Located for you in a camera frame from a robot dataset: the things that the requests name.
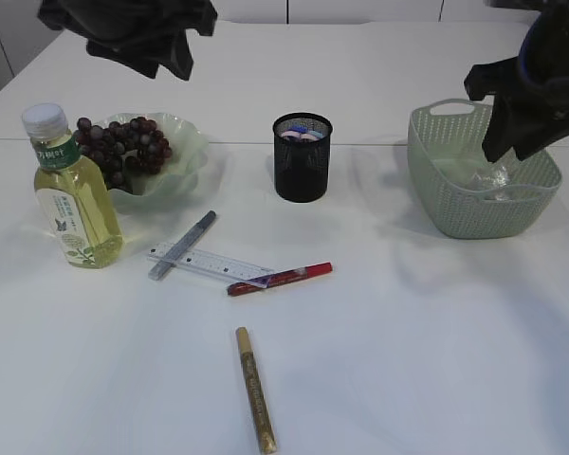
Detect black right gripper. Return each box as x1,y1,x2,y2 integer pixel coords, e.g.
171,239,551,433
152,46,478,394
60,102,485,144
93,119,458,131
464,57,569,162

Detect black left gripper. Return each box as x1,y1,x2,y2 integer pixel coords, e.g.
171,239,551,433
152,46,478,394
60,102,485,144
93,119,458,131
37,0,217,81

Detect clear plastic sheet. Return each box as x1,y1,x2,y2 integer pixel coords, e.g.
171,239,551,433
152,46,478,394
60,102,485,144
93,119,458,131
467,163,515,191

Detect artificial red grape bunch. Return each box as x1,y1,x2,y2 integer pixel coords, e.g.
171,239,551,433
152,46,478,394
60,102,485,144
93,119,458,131
73,117,174,193

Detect pink capped scissors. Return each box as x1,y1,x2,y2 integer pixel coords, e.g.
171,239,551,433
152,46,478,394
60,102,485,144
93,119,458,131
281,130,317,143

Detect blue capped scissors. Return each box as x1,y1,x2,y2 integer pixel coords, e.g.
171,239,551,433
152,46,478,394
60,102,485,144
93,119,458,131
288,125,324,140

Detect yellow tea bottle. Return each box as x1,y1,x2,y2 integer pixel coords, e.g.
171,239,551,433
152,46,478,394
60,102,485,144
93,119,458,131
21,103,123,269

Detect clear plastic ruler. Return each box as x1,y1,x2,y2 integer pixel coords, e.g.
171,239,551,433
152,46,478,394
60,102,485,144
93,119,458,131
174,248,276,288

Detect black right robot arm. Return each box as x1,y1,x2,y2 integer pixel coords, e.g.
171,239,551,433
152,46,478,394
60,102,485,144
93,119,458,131
464,1,569,163

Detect green woven plastic basket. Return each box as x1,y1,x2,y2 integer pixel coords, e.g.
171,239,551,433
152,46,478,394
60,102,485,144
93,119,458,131
407,99,562,240

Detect green scalloped glass plate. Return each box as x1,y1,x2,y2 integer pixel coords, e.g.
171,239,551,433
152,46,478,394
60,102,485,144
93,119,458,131
90,113,208,213

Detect black mesh pen holder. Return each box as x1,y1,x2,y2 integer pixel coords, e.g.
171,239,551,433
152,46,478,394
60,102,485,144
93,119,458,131
272,112,333,203

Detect grey marker pen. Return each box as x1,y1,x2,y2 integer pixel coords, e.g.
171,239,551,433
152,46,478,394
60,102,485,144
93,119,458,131
148,210,217,281

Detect red marker pen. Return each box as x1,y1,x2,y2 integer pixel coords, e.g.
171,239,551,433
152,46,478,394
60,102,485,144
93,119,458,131
227,263,333,297

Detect gold glitter marker pen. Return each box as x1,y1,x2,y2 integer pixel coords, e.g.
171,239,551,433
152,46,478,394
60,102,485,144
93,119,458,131
235,327,278,454

